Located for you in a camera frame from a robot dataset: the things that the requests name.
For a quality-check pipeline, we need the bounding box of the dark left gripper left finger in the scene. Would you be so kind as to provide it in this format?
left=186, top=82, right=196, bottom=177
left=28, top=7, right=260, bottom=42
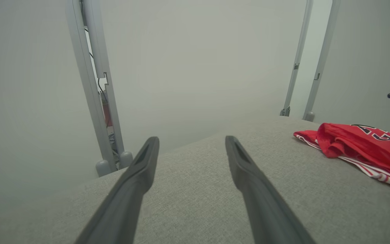
left=75, top=137, right=160, bottom=244

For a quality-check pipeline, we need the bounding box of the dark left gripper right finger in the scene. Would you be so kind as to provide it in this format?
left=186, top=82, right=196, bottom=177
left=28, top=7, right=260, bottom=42
left=225, top=136, right=317, bottom=244

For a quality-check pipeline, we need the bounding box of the red jersey with thin white stripes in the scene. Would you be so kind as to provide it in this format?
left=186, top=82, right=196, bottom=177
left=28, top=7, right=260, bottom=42
left=293, top=123, right=390, bottom=194

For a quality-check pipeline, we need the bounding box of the slim grey partition post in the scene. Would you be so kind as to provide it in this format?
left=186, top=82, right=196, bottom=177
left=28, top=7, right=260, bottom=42
left=280, top=0, right=314, bottom=117
left=303, top=0, right=341, bottom=122

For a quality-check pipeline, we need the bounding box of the grey partition post with round feet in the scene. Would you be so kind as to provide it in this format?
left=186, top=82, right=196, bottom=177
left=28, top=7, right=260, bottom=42
left=65, top=0, right=134, bottom=177

